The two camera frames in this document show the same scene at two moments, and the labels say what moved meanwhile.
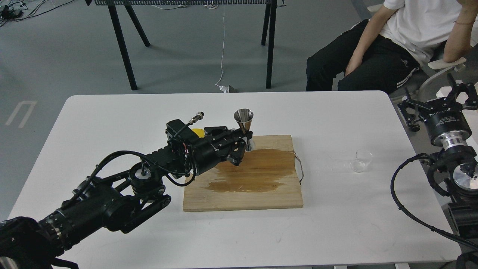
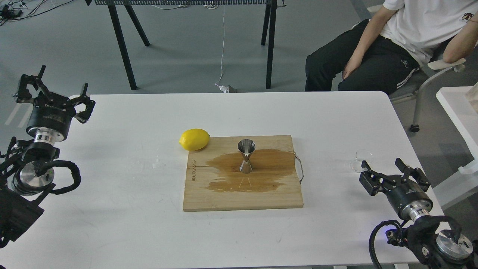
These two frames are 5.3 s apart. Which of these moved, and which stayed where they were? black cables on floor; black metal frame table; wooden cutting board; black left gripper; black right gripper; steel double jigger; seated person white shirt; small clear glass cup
Moved: black right gripper; steel double jigger; black left gripper
Stayed: black cables on floor; black metal frame table; wooden cutting board; seated person white shirt; small clear glass cup
